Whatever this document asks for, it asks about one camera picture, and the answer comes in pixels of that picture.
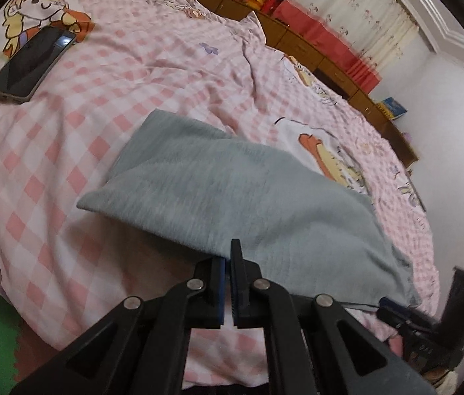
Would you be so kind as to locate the blue book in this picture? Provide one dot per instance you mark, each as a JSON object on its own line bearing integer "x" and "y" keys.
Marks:
{"x": 394, "y": 107}

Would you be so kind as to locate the red and yellow toy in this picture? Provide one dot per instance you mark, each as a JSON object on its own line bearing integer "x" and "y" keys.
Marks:
{"x": 265, "y": 3}

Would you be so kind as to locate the pink checkered printed blanket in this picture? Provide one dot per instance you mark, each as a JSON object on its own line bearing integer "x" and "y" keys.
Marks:
{"x": 92, "y": 152}

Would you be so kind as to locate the black smartphone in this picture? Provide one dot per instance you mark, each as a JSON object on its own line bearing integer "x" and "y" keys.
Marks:
{"x": 30, "y": 63}

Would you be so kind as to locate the long wooden cabinet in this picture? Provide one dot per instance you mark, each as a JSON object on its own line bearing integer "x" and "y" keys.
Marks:
{"x": 322, "y": 55}

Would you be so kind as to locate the grey pants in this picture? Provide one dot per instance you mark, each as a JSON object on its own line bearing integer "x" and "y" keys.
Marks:
{"x": 215, "y": 189}

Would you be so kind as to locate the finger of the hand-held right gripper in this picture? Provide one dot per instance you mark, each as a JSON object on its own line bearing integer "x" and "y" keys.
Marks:
{"x": 394, "y": 319}
{"x": 396, "y": 303}

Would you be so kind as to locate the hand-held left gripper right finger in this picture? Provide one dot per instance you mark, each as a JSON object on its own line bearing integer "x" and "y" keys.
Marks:
{"x": 236, "y": 284}

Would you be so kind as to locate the red and white curtain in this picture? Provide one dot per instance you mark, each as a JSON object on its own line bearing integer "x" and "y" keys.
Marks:
{"x": 355, "y": 12}

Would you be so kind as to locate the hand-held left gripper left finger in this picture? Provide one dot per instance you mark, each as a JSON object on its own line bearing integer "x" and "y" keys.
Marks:
{"x": 218, "y": 296}

